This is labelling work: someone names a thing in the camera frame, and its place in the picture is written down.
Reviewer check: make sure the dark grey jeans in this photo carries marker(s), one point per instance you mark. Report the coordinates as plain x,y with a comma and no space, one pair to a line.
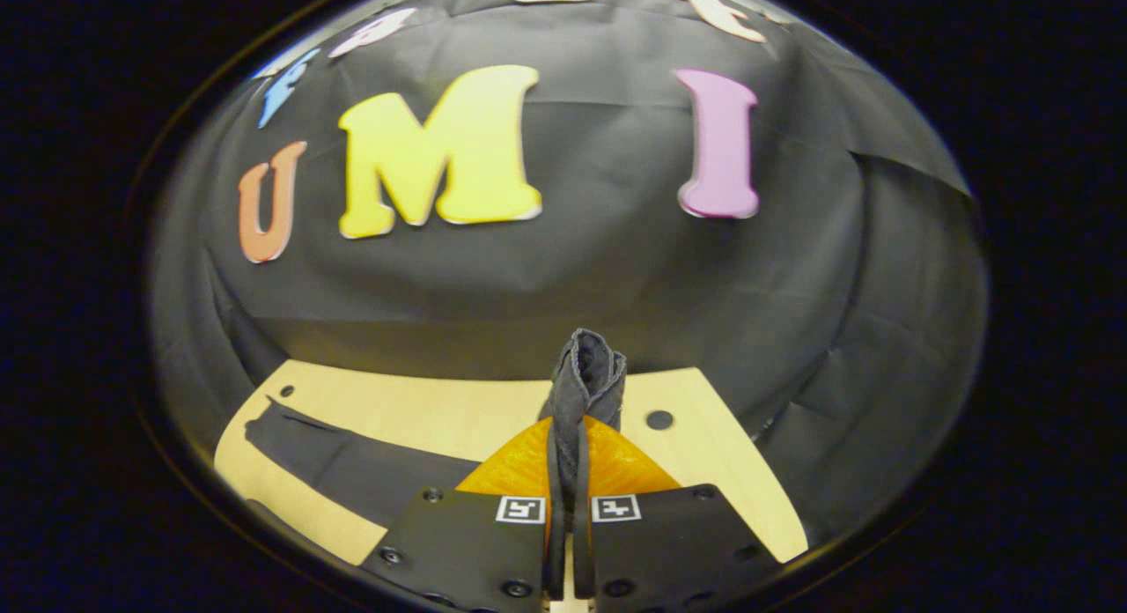
585,375

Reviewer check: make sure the black backdrop cloth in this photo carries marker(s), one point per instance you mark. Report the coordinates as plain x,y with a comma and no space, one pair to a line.
599,269

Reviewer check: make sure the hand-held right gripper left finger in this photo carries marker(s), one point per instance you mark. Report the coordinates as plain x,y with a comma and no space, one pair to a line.
555,551

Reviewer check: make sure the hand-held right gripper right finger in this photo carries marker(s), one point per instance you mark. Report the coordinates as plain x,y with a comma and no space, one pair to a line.
583,551

